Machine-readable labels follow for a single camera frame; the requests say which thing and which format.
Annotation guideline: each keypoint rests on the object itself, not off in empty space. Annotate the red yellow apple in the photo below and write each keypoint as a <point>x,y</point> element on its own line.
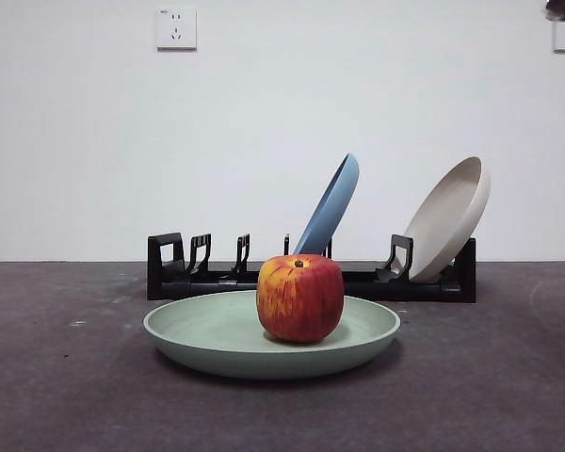
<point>299,299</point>

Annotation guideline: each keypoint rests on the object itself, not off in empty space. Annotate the beige round plate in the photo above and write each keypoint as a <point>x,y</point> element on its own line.
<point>447,216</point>

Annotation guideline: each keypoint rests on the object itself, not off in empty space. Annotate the green round plate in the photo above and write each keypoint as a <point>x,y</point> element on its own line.
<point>207,339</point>

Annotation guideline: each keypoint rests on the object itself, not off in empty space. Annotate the blue round plate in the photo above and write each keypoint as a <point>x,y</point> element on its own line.
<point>329,207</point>

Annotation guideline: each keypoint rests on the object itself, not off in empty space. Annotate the black plate rack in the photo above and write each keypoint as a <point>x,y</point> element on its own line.
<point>405,292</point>

